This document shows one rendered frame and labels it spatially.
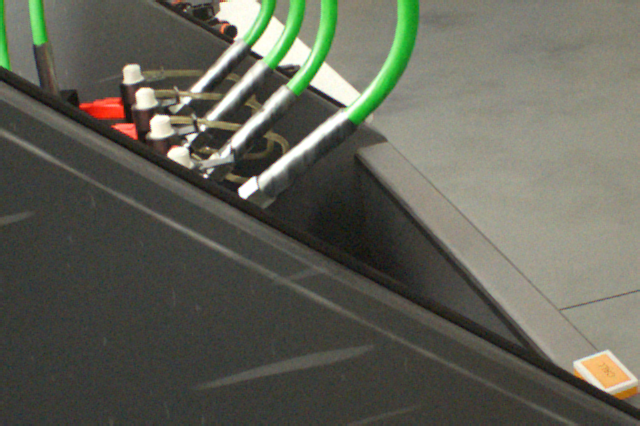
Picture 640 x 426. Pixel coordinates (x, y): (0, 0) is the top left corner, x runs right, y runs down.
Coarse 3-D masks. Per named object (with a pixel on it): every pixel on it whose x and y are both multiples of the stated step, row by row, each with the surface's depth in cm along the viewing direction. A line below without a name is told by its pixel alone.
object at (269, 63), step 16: (0, 0) 103; (304, 0) 112; (0, 16) 104; (288, 16) 112; (0, 32) 104; (288, 32) 112; (0, 48) 105; (288, 48) 113; (0, 64) 105; (256, 64) 113; (272, 64) 113; (240, 80) 113; (256, 80) 113; (224, 96) 113; (240, 96) 113; (208, 112) 113; (224, 112) 113; (208, 128) 113; (192, 144) 114
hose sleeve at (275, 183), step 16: (320, 128) 86; (336, 128) 85; (352, 128) 85; (304, 144) 86; (320, 144) 86; (336, 144) 86; (288, 160) 87; (304, 160) 86; (272, 176) 87; (288, 176) 87; (272, 192) 88
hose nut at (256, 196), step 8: (256, 176) 89; (248, 184) 88; (256, 184) 88; (240, 192) 89; (248, 192) 88; (256, 192) 88; (256, 200) 88; (264, 200) 88; (272, 200) 89; (264, 208) 89
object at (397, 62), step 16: (400, 0) 81; (416, 0) 81; (400, 16) 82; (416, 16) 82; (400, 32) 82; (416, 32) 82; (400, 48) 83; (384, 64) 84; (400, 64) 83; (384, 80) 84; (368, 96) 84; (384, 96) 84; (352, 112) 85; (368, 112) 85
